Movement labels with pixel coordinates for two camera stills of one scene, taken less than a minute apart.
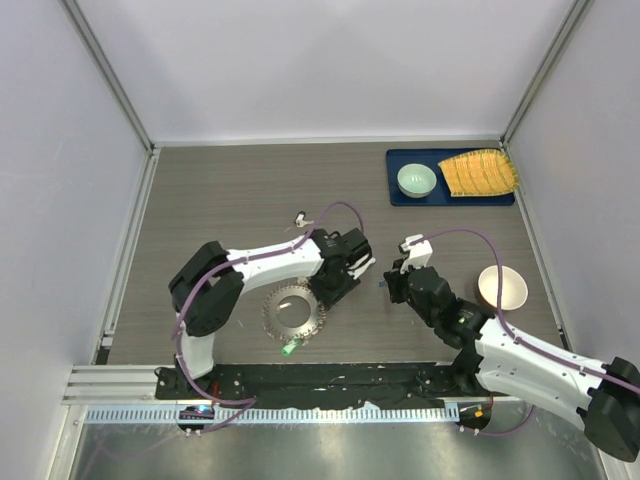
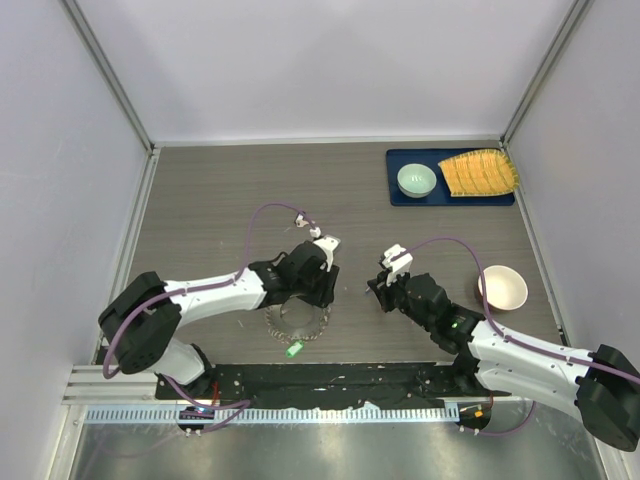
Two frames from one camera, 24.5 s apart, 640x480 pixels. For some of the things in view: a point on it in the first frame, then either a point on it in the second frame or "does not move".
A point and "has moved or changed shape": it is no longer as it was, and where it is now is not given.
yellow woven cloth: [480, 172] does not move
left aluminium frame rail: [101, 49] does not move
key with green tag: [288, 348] has moved or changed shape
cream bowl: [514, 287] does not move
